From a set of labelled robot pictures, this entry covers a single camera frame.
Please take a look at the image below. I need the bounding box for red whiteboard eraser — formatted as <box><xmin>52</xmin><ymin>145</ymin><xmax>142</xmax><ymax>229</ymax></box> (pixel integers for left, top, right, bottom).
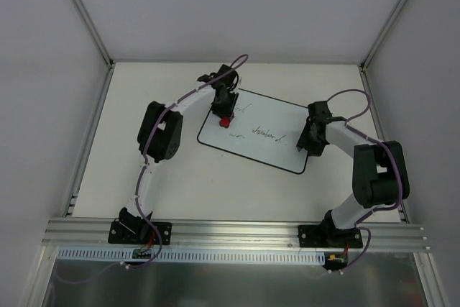
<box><xmin>219</xmin><ymin>116</ymin><xmax>233</xmax><ymax>128</ymax></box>

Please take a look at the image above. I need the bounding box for white whiteboard black frame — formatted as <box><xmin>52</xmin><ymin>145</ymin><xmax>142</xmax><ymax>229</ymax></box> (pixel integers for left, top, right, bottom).
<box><xmin>197</xmin><ymin>89</ymin><xmax>308</xmax><ymax>175</ymax></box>

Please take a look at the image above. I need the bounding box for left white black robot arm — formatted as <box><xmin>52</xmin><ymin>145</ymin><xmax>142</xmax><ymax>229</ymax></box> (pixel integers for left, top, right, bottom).
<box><xmin>119</xmin><ymin>68</ymin><xmax>240</xmax><ymax>243</ymax></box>

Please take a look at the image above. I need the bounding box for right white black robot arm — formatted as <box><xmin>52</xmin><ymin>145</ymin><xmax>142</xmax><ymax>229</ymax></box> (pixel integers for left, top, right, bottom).
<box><xmin>296</xmin><ymin>117</ymin><xmax>409</xmax><ymax>247</ymax></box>

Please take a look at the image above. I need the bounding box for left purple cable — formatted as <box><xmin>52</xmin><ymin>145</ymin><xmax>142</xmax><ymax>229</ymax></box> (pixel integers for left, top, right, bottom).
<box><xmin>53</xmin><ymin>54</ymin><xmax>249</xmax><ymax>285</ymax></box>

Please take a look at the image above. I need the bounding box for purple cable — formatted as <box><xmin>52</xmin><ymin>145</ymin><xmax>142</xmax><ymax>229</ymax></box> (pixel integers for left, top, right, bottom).
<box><xmin>323</xmin><ymin>89</ymin><xmax>403</xmax><ymax>275</ymax></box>
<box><xmin>53</xmin><ymin>54</ymin><xmax>249</xmax><ymax>285</ymax></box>

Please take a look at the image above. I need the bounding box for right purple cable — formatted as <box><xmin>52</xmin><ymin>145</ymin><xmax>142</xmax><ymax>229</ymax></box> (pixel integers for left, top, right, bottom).
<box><xmin>323</xmin><ymin>89</ymin><xmax>403</xmax><ymax>275</ymax></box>

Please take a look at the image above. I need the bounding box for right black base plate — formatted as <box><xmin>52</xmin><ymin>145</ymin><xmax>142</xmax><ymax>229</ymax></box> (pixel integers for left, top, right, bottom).
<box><xmin>298</xmin><ymin>224</ymin><xmax>363</xmax><ymax>249</ymax></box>

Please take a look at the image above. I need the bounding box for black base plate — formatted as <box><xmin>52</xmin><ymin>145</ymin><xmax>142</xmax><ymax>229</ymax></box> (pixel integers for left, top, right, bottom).
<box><xmin>108</xmin><ymin>219</ymin><xmax>172</xmax><ymax>245</ymax></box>
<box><xmin>298</xmin><ymin>224</ymin><xmax>363</xmax><ymax>249</ymax></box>

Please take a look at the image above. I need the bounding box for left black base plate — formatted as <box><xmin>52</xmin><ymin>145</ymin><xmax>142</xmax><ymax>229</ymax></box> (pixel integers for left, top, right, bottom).
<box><xmin>108</xmin><ymin>219</ymin><xmax>172</xmax><ymax>245</ymax></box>

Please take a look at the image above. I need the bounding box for left aluminium frame post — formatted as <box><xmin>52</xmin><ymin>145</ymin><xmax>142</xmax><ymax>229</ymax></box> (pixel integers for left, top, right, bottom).
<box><xmin>71</xmin><ymin>0</ymin><xmax>113</xmax><ymax>67</ymax></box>

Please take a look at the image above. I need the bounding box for aluminium frame post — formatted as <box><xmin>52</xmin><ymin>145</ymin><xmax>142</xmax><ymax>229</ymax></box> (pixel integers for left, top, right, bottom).
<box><xmin>71</xmin><ymin>0</ymin><xmax>113</xmax><ymax>67</ymax></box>
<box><xmin>360</xmin><ymin>0</ymin><xmax>409</xmax><ymax>71</ymax></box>

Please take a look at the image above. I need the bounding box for white slotted cable duct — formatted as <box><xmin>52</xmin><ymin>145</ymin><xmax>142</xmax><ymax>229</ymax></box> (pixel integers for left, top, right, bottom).
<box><xmin>57</xmin><ymin>247</ymin><xmax>326</xmax><ymax>266</ymax></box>

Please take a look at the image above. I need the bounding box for right aluminium frame post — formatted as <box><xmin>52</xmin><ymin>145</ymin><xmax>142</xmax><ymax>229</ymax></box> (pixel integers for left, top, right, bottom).
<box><xmin>360</xmin><ymin>0</ymin><xmax>409</xmax><ymax>71</ymax></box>

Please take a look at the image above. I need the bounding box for aluminium mounting rail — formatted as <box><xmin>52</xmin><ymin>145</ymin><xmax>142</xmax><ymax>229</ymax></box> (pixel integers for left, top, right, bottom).
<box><xmin>42</xmin><ymin>217</ymin><xmax>432</xmax><ymax>252</ymax></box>

